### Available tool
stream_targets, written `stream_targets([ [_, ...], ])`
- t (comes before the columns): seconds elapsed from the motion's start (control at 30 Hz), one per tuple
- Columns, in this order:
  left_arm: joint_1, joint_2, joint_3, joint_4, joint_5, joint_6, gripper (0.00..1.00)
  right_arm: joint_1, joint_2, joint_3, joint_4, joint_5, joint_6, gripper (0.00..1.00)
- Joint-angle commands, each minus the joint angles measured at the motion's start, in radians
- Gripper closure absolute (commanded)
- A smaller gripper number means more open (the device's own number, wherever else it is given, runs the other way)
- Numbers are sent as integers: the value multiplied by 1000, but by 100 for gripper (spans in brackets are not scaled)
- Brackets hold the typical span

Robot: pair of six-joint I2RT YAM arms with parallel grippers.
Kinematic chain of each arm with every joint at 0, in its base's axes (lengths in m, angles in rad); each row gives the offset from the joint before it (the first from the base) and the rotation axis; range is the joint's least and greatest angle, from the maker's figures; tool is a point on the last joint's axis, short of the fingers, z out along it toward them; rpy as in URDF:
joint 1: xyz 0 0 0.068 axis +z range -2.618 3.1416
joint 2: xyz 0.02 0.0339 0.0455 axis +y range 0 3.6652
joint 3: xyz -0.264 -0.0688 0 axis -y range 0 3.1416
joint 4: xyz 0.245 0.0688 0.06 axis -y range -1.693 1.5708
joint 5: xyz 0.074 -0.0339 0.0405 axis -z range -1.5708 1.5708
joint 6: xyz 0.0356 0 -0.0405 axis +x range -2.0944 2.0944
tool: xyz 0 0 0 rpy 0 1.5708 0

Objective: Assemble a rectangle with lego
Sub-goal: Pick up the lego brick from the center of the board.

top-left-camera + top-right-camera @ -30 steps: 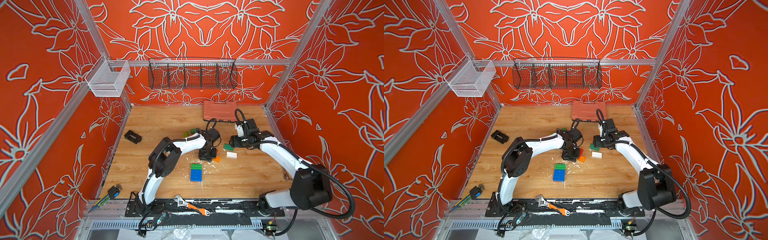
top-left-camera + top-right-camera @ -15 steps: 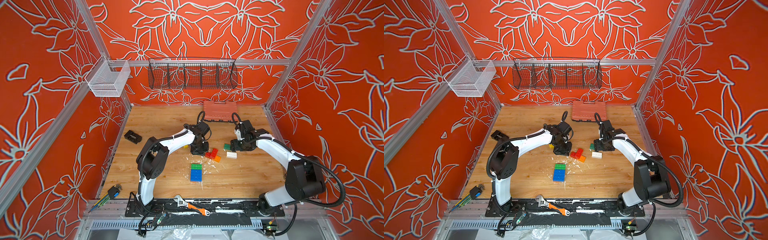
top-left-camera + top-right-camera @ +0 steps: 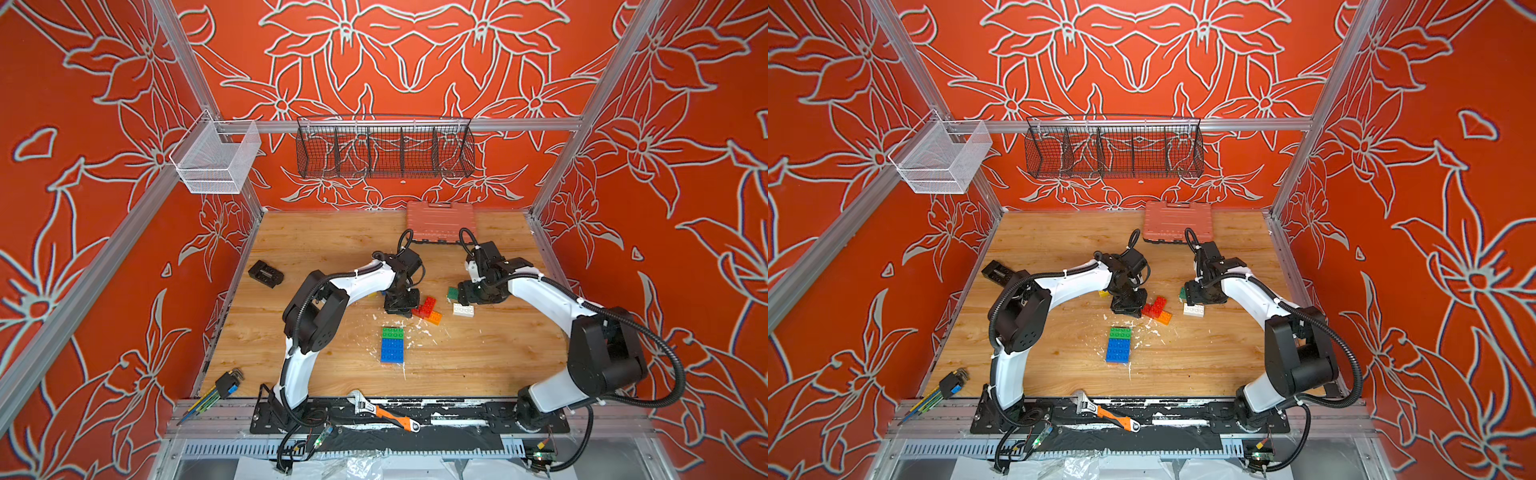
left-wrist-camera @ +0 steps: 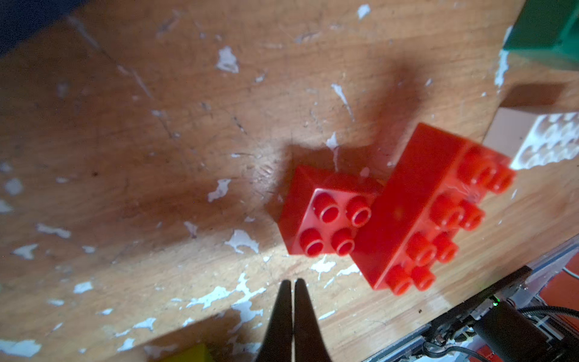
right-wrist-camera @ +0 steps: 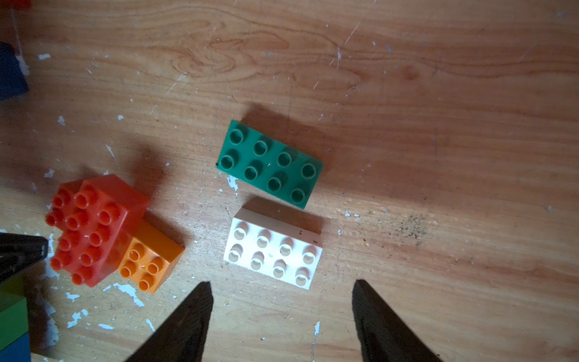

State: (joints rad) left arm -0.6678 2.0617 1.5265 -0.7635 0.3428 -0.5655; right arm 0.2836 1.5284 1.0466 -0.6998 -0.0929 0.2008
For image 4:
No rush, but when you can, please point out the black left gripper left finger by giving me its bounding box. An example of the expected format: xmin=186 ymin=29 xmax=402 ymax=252
xmin=255 ymin=280 xmax=293 ymax=362

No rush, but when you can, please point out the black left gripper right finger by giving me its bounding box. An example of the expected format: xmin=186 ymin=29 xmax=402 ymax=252
xmin=293 ymin=278 xmax=331 ymax=362

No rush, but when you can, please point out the small lime lego brick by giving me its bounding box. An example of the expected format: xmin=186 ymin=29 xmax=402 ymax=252
xmin=162 ymin=344 xmax=214 ymax=362

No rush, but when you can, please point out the small red lego brick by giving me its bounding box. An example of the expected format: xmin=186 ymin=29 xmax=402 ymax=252
xmin=277 ymin=165 xmax=383 ymax=257

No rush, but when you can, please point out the wide red lego brick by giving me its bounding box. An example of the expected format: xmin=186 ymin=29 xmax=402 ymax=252
xmin=351 ymin=123 xmax=517 ymax=296

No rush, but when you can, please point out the white lego brick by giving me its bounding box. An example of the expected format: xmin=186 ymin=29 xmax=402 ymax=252
xmin=482 ymin=106 xmax=578 ymax=170

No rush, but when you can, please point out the dark green lego brick right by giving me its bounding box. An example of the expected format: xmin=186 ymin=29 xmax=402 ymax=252
xmin=503 ymin=0 xmax=578 ymax=71

